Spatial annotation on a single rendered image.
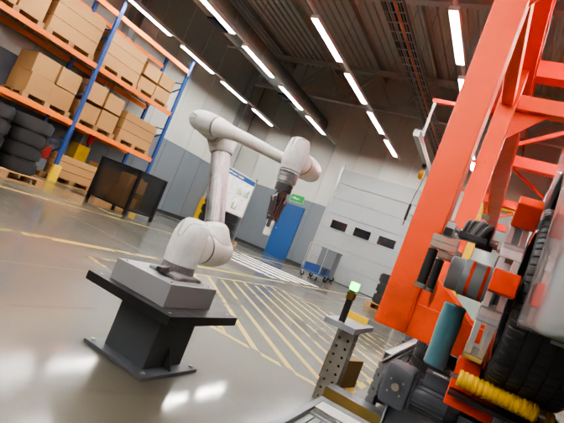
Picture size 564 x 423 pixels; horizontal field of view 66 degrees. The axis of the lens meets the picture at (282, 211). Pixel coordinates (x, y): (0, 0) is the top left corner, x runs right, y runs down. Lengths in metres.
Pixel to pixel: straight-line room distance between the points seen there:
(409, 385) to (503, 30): 1.80
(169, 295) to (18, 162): 6.69
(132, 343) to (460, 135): 1.83
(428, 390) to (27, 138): 7.39
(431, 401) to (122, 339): 1.34
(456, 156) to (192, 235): 1.35
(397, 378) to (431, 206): 0.84
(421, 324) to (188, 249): 1.15
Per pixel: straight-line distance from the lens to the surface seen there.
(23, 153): 8.37
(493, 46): 2.62
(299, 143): 1.89
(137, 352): 2.03
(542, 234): 1.58
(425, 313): 2.26
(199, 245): 2.00
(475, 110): 2.46
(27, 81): 11.13
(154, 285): 1.89
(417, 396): 2.10
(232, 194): 10.96
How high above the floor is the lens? 0.73
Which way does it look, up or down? 3 degrees up
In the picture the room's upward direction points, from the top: 22 degrees clockwise
